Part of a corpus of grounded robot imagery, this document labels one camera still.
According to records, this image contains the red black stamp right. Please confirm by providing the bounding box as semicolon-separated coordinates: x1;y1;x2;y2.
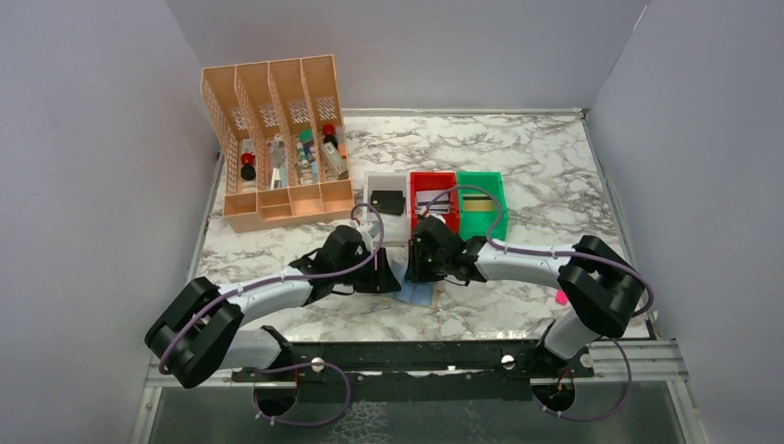
322;124;339;148

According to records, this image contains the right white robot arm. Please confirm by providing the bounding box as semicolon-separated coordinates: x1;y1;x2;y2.
406;216;645;363

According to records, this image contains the gold striped card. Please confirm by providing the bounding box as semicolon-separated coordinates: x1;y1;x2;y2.
462;194;496;213

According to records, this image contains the light blue stapler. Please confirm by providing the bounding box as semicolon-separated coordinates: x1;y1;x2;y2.
270;166;288;190

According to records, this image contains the red black stamp left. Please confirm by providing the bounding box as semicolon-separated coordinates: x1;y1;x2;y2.
240;153;256;181

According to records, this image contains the grey staples box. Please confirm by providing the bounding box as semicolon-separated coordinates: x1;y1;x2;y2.
321;142;349;179

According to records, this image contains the peach plastic desk organizer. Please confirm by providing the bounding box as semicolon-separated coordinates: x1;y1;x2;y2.
201;55;354;233

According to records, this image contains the white credit card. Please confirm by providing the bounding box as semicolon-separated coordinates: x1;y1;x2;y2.
415;190;452;215

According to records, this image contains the green white glue stick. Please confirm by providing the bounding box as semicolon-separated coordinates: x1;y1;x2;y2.
296;142;310;167

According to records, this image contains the green plastic bin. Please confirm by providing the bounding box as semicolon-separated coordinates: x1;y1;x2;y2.
456;171;508;241

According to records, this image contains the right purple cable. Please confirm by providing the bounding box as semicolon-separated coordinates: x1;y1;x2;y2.
419;185;655;316

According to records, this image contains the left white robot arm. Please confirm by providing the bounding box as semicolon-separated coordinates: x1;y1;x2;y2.
143;225;398;389

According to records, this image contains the grey black striped card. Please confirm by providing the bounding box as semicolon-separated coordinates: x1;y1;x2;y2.
370;190;407;216

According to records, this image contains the red black stamp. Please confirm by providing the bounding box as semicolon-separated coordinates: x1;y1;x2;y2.
240;153;256;181
322;124;339;148

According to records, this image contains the black mounting rail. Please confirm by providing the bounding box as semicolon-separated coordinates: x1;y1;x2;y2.
231;339;594;402

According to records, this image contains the red plastic bin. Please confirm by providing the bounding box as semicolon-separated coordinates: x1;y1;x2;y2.
409;171;459;234

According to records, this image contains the green eraser block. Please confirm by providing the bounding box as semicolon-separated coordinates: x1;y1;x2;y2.
299;129;314;144

